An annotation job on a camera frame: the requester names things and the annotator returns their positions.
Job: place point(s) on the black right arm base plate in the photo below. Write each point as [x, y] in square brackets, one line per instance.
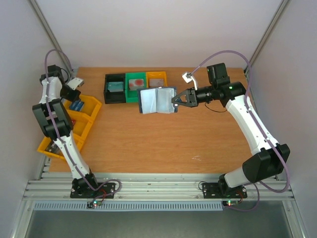
[210, 191]

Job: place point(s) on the dark card stack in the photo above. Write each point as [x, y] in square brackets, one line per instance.
[52, 148]

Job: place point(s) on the grey slotted cable duct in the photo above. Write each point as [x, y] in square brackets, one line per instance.
[129, 206]

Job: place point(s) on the teal card stack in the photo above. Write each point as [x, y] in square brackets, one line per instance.
[115, 86]

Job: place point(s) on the red white card stack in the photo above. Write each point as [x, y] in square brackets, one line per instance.
[135, 84]

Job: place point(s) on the blue zip card holder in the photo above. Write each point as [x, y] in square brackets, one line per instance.
[157, 100]

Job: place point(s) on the black bin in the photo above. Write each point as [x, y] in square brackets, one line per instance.
[115, 97]

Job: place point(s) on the yellow bin at table back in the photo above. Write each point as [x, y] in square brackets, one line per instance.
[156, 74]

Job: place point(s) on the small circuit board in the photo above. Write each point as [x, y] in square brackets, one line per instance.
[230, 203]
[94, 204]

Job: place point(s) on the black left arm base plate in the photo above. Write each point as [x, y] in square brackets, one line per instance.
[106, 189]

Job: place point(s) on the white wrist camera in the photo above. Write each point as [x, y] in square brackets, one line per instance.
[188, 77]
[75, 83]

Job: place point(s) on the yellow bin with red cards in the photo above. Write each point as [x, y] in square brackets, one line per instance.
[83, 124]

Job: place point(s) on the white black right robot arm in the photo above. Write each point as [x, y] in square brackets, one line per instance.
[268, 158]

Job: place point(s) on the right small circuit board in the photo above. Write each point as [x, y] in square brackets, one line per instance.
[230, 203]

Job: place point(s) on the grey white card stack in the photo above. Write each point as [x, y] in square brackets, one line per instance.
[156, 82]

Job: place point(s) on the left small circuit board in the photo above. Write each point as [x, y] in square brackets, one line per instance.
[94, 204]

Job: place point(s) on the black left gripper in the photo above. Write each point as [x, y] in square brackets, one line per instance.
[74, 97]

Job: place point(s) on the aluminium rail base frame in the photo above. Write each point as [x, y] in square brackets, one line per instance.
[51, 185]

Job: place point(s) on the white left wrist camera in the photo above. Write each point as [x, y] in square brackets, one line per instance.
[75, 83]

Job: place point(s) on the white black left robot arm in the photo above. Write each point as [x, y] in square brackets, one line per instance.
[56, 124]

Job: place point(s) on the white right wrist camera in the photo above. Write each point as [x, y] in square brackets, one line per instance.
[188, 77]

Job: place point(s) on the green bin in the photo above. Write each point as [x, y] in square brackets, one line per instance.
[132, 96]

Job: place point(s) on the yellow bin with blue cards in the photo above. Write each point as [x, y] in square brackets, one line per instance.
[89, 110]

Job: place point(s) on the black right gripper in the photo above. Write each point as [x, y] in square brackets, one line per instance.
[192, 96]

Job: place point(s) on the blue card stack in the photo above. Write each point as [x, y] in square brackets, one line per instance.
[77, 105]

